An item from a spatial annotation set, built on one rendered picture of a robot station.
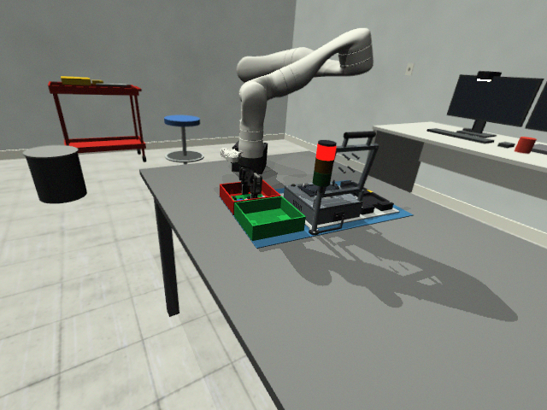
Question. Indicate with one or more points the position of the red bin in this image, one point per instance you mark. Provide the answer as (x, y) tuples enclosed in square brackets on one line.
[(235, 189)]

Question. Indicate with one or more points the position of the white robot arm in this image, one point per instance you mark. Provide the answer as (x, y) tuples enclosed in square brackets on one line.
[(287, 71)]

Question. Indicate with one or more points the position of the green bin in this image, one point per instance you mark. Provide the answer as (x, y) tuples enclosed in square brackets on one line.
[(268, 217)]

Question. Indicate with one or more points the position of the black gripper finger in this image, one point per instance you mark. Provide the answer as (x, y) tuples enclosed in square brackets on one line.
[(257, 182), (245, 187)]

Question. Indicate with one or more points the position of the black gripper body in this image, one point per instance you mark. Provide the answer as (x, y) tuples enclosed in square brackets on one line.
[(252, 163)]

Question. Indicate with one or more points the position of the green circuit board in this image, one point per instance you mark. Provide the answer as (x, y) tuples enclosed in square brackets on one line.
[(244, 197)]

